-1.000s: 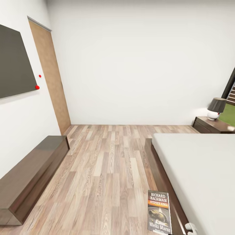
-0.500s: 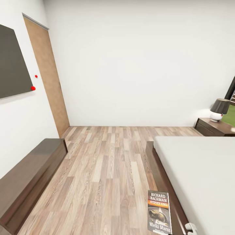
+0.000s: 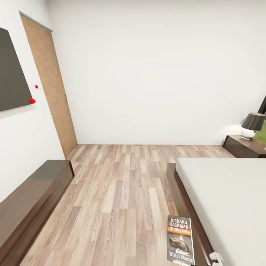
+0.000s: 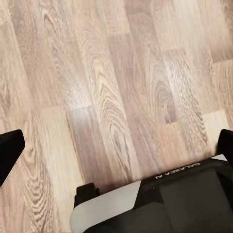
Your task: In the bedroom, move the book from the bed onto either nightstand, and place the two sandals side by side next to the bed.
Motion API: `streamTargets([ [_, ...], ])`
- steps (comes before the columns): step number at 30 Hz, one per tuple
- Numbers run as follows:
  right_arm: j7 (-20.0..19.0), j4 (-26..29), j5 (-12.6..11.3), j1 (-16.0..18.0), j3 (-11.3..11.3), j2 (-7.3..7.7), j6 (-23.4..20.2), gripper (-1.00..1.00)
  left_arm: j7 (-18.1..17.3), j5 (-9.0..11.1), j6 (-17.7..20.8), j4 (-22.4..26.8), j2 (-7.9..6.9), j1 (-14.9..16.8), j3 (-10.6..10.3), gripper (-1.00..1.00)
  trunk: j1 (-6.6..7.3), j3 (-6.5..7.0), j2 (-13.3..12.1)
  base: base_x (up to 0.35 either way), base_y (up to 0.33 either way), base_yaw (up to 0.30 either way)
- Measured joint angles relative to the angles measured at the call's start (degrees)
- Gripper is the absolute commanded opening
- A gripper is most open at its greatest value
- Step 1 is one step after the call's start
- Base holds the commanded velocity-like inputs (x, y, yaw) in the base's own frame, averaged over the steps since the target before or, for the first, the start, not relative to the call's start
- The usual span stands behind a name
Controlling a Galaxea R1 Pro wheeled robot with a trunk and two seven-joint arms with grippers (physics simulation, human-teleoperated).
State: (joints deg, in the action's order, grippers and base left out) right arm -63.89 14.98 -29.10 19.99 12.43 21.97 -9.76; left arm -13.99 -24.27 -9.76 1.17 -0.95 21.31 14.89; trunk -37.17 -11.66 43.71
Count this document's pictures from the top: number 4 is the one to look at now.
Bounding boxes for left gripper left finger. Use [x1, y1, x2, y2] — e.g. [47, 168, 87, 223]
[0, 129, 25, 188]

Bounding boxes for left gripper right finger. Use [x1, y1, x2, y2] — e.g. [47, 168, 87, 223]
[217, 129, 233, 168]

